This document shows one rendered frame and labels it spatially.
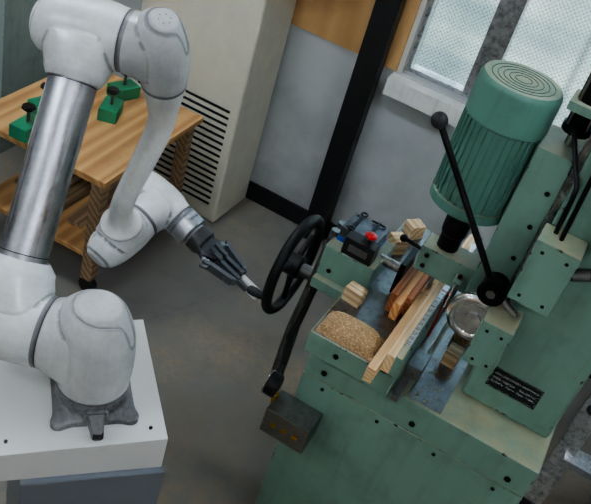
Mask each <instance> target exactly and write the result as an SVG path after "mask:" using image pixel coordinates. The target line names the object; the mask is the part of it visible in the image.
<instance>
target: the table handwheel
mask: <svg viewBox="0 0 591 504"><path fill-rule="evenodd" d="M313 226H314V228H313V230H312V231H311V233H310V235H309V236H308V238H307V239H306V241H305V242H304V244H303V245H302V247H301V248H300V250H299V251H298V253H295V252H294V249H295V248H296V246H297V245H298V243H299V242H300V240H301V239H302V238H303V237H304V235H305V234H306V233H307V232H308V231H309V230H310V229H311V228H312V227H313ZM324 228H325V224H324V220H323V218H322V217H321V216H320V215H318V214H314V215H310V216H309V217H307V218H306V219H304V220H303V221H302V222H301V223H300V224H299V225H298V226H297V227H296V229H295V230H294V231H293V232H292V234H291V235H290V236H289V238H288V239H287V241H286V242H285V244H284V245H283V247H282V249H281V250H280V252H279V254H278V256H277V258H276V259H275V261H274V263H273V265H272V268H271V270H270V272H269V274H268V277H267V279H266V282H265V285H264V288H263V292H262V297H261V306H262V309H263V311H264V312H265V313H267V314H274V313H277V312H278V311H280V310H281V309H282V308H283V307H284V306H285V305H286V304H287V303H288V302H289V301H290V299H291V298H292V297H293V296H294V294H295V293H296V291H297V290H298V288H299V287H300V285H301V284H302V282H303V281H304V279H306V280H308V279H309V278H310V276H311V275H310V274H311V272H312V270H313V267H312V264H313V262H314V260H315V258H316V255H317V253H318V250H319V248H320V245H321V242H322V239H323V235H324ZM308 247H309V248H308ZM307 249H308V250H307ZM306 251H307V253H306V255H305V257H303V256H304V254H305V252H306ZM282 272H284V273H286V274H287V278H286V282H285V285H284V289H283V292H282V294H281V295H280V296H279V297H278V299H276V300H275V301H274V302H273V303H272V299H273V294H274V291H275V288H276V285H277V282H278V280H279V277H280V275H281V273H282Z"/></svg>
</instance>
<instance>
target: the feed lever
mask: <svg viewBox="0 0 591 504"><path fill-rule="evenodd" d="M430 121H431V125H432V126H433V127H434V128H436V129H439V132H440V135H441V138H442V141H443V145H444V148H445V151H446V154H447V157H448V160H449V163H450V166H451V169H452V172H453V176H454V179H455V182H456V185H457V188H458V191H459V194H460V197H461V200H462V203H463V207H464V210H465V213H466V216H467V219H468V222H469V225H470V228H471V231H472V234H473V237H474V241H475V244H476V247H477V250H478V253H479V256H480V259H481V262H482V265H483V268H484V272H485V276H484V278H483V280H482V281H481V283H480V284H479V286H478V288H477V296H478V298H479V300H480V301H481V302H482V303H483V304H485V305H487V306H491V307H496V306H499V305H502V306H503V308H504V309H505V310H506V311H507V313H508V314H509V315H510V316H511V317H512V318H516V317H517V316H518V313H517V312H516V310H515V309H514V308H513V307H512V305H511V304H510V303H509V302H508V300H507V299H506V296H507V295H508V293H509V291H510V288H511V284H510V281H509V279H508V278H507V277H506V276H505V275H504V274H502V273H500V272H492V271H491V268H490V265H489V262H488V258H487V255H486V252H485V249H484V246H483V243H482V240H481V237H480V233H479V230H478V227H477V224H476V221H475V218H474V215H473V212H472V208H471V205H470V202H469V199H468V196H467V193H466V190H465V187H464V183H463V180H462V177H461V174H460V171H459V168H458V165H457V162H456V158H455V155H454V152H453V149H452V146H451V143H450V140H449V137H448V133H447V130H446V126H447V124H448V116H447V114H446V113H444V112H442V111H437V112H435V113H434V114H433V115H432V116H431V120H430Z"/></svg>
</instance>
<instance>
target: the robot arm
mask: <svg viewBox="0 0 591 504"><path fill-rule="evenodd" d="M29 32H30V37H31V39H32V41H33V43H34V44H35V46H36V47H37V48H38V49H39V50H41V51H43V66H44V70H45V73H46V74H48V77H47V79H46V82H45V86H44V89H43V93H42V96H41V100H40V103H39V107H38V110H37V114H36V117H35V121H34V124H33V128H32V131H31V135H30V138H29V142H28V145H27V151H26V154H25V158H24V161H23V165H22V168H21V172H20V175H19V179H18V182H17V186H16V189H15V193H14V196H13V200H12V203H11V207H10V210H9V214H8V217H7V221H6V224H5V227H4V231H3V234H2V238H1V241H0V360H2V361H6V362H9V363H13V364H17V365H23V366H28V367H32V368H36V369H38V370H40V371H41V372H43V373H44V374H46V375H47V376H49V378H50V385H51V399H52V417H51V419H50V428H51V429H52V430H54V431H62V430H65V429H68V428H74V427H87V426H88V429H89V432H90V435H91V439H92V440H93V441H101V440H102V439H103V436H104V425H112V424H124V425H130V426H132V425H135V424H137V422H138V419H139V414H138V412H137V410H136V408H135V406H134V401H133V394H132V388H131V382H130V378H131V375H132V371H133V367H134V361H135V353H136V331H135V325H134V321H133V318H132V315H131V313H130V310H129V308H128V307H127V305H126V304H125V302H124V301H123V300H122V299H121V298H120V297H119V296H117V295H116V294H114V293H112V292H109V291H106V290H102V289H86V290H82V291H78V292H76V293H73V294H71V295H70V296H68V297H59V296H56V295H55V279H56V276H55V273H54V271H53V269H52V267H51V265H50V264H49V263H48V259H49V256H50V252H51V249H52V245H53V242H54V238H55V235H56V231H57V228H58V224H59V221H60V217H61V214H62V210H63V207H64V203H65V200H66V197H67V193H68V190H69V186H70V183H71V179H72V176H73V172H74V169H75V165H76V162H77V158H78V155H79V151H80V148H81V144H82V141H83V137H84V134H85V130H86V127H87V123H88V120H89V117H90V113H91V110H92V106H93V103H94V99H95V96H96V92H97V90H100V89H101V88H102V87H103V86H104V85H105V84H106V83H107V81H108V79H109V78H110V77H111V75H112V74H113V72H114V71H115V72H119V73H122V74H125V75H127V76H130V77H132V78H134V79H136V80H138V81H140V84H141V88H142V91H143V94H144V97H145V101H146V104H147V109H148V118H147V123H146V126H145V128H144V131H143V133H142V136H141V138H140V140H139V142H138V144H137V146H136V148H135V150H134V152H133V155H132V157H131V159H130V161H129V163H128V165H127V167H126V169H125V171H124V173H123V176H122V178H121V180H120V182H119V184H118V186H117V188H116V190H115V193H114V195H113V198H112V200H111V204H110V208H109V209H107V210H106V211H105V212H104V213H103V215H102V217H101V220H100V222H99V224H98V226H97V227H96V231H95V232H94V233H93V234H92V235H91V237H90V239H89V241H88V243H87V253H88V255H89V256H90V257H91V259H92V260H93V261H94V262H95V263H97V264H98V265H99V266H101V267H103V268H112V267H115V266H118V265H120V264H122V263H124V262H125V261H127V260H128V259H130V258H131V257H132V256H133V255H135V254H136V253H137V252H138V251H139V250H140V249H142V248H143V247H144V246H145V245H146V244H147V243H148V241H149V240H150V239H151V238H152V237H153V236H154V235H155V234H156V233H158V232H159V231H161V230H163V229H165V230H167V231H168V233H169V234H171V235H172V236H173V237H174V238H175V239H176V240H177V241H178V242H179V243H180V244H184V243H185V242H186V246H187V247H188V248H189V249H190V250H191V251H192V252H193V253H197V254H198V255H199V257H200V258H201V263H200V264H199V267H200V268H202V269H205V270H207V271H209V272H210V273H212V274H213V275H214V276H216V277H217V278H219V279H220V280H222V281H223V282H225V283H226V284H227V285H229V286H230V285H231V284H232V285H233V286H234V285H235V284H236V285H237V286H238V287H240V288H241V289H242V290H243V291H244V292H246V293H247V291H246V290H247V287H248V286H250V285H253V286H255V287H257V286H256V285H255V284H254V282H253V281H252V280H251V279H250V278H249V277H248V276H247V275H246V273H247V267H246V265H245V264H244V262H243V261H242V260H241V258H240V257H239V256H238V254H237V253H236V252H235V250H234V249H233V248H232V245H231V243H230V241H229V240H226V242H221V241H220V240H219V239H216V238H215V237H214V233H213V232H212V231H211V230H210V229H209V228H208V227H207V226H206V225H203V224H204V219H203V218H202V217H201V216H200V215H199V214H198V213H197V212H196V211H195V210H194V209H193V208H192V207H191V206H190V205H189V204H188V203H187V201H186V199H185V198H184V196H183V195H182V194H181V193H180V192H179V191H178V190H177V189H176V188H175V187H174V186H173V185H172V184H171V183H170V182H168V181H167V180H166V179H164V178H163V177H162V176H160V175H159V174H157V173H155V172H153V169H154V167H155V165H156V163H157V162H158V160H159V158H160V156H161V154H162V153H163V151H164V149H165V147H166V145H167V143H168V141H169V139H170V137H171V134H172V132H173V129H174V126H175V123H176V120H177V117H178V113H179V109H180V106H181V102H182V99H183V96H184V93H185V91H186V88H187V82H188V77H189V74H190V62H191V56H190V45H189V39H188V35H187V32H186V29H185V26H184V24H183V22H182V20H181V19H180V17H179V16H178V15H177V14H176V13H175V12H174V11H172V10H170V9H168V8H165V7H153V8H149V9H145V10H144V11H139V10H135V9H132V8H129V7H126V6H124V5H122V4H120V3H118V2H114V1H111V0H38V1H37V2H36V4H35V5H34V7H33V9H32V11H31V14H30V19H29ZM216 261H217V262H216ZM257 288H258V287H257ZM258 289H259V288H258ZM247 294H248V293H247ZM248 295H249V296H250V297H251V298H252V299H253V300H254V301H256V300H257V299H258V298H256V297H253V296H251V295H250V294H248Z"/></svg>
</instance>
